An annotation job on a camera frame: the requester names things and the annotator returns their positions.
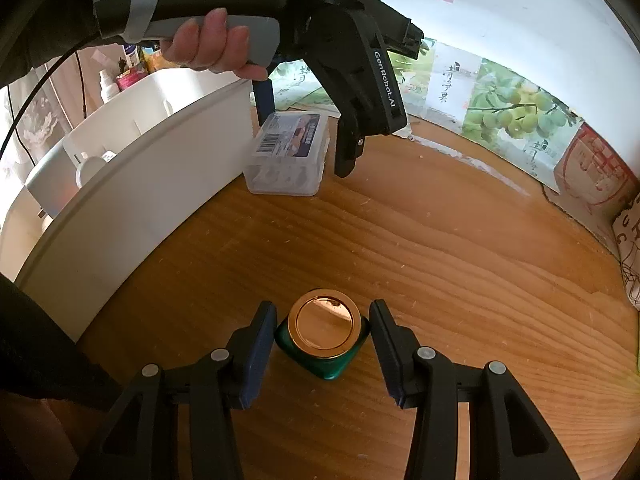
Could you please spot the clear plastic box blue label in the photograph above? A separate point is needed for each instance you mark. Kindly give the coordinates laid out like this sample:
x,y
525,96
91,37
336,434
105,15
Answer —
x,y
288,155

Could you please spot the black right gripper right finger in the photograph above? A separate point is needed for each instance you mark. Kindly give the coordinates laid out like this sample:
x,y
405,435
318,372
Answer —
x,y
509,438

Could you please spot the white spray bottle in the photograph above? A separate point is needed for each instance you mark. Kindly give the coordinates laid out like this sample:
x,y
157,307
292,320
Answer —
x,y
109,87

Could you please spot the brown cardboard panel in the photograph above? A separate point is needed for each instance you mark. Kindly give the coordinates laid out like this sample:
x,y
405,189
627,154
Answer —
x,y
593,180

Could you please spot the person's left hand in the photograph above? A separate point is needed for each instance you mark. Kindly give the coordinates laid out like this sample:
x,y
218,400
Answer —
x,y
212,46

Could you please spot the orange juice carton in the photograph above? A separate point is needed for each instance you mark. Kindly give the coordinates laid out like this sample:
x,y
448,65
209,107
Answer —
x,y
154,60

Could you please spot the green jar with gold lid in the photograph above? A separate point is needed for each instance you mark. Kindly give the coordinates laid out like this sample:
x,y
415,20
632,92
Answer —
x,y
323,332

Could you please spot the green grape cardboard panel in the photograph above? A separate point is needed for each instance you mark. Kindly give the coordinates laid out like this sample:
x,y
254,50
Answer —
x,y
488,104

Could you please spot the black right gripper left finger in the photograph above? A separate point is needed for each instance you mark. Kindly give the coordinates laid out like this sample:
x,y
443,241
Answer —
x,y
139,437

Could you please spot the white plastic storage bin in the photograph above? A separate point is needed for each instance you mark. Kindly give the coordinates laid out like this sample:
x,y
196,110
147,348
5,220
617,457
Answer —
x,y
178,138

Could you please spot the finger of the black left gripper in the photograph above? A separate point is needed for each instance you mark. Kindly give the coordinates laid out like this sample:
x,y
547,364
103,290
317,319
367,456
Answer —
x,y
348,145
264,99

